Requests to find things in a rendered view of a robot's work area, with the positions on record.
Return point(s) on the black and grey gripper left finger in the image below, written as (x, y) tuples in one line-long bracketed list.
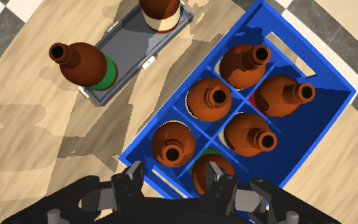
[(62, 207)]

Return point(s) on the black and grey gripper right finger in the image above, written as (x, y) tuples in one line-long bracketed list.
[(284, 208)]

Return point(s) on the blue plastic crate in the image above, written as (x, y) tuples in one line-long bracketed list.
[(297, 135)]

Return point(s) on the dark grey tray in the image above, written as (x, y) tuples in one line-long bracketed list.
[(130, 44)]

